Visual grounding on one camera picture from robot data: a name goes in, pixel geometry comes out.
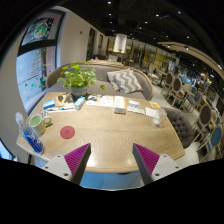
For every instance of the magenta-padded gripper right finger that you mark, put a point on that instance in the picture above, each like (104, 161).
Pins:
(146, 159)

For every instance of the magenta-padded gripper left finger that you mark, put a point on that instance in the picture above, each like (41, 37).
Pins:
(76, 159)

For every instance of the clear bottle with blue label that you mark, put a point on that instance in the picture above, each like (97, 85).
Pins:
(30, 136)

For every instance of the flat round red coaster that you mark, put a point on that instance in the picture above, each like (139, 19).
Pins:
(67, 132)

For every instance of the clear drinking glass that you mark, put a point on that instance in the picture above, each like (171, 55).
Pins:
(158, 117)

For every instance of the grey tufted armchair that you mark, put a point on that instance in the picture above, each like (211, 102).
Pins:
(181, 126)

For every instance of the white paper leaflets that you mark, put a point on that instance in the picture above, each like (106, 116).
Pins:
(136, 108)

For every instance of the light green mug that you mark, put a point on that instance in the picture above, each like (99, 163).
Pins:
(36, 124)

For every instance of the pill blister pack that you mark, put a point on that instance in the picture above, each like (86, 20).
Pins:
(44, 114)

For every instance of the small light blue box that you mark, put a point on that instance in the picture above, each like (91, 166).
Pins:
(79, 103)

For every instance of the small blue white box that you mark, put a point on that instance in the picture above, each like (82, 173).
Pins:
(49, 104)

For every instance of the long white carton box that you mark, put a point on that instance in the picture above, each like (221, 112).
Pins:
(120, 103)

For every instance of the printed white brochure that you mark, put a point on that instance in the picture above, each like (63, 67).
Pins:
(105, 101)

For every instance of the group of round-backed chairs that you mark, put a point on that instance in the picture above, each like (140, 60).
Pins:
(204, 116)

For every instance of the grey chevron pillow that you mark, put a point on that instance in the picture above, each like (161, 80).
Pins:
(125, 81)

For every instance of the green potted plant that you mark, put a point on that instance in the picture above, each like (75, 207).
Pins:
(78, 76)

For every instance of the grey curved sofa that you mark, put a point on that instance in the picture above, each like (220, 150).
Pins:
(100, 71)

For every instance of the dark-framed window with decals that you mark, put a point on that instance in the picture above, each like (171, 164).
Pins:
(35, 70)

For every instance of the white round pillar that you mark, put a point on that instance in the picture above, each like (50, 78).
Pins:
(120, 42)

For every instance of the group of ceiling spotlights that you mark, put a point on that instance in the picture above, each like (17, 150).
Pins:
(109, 2)

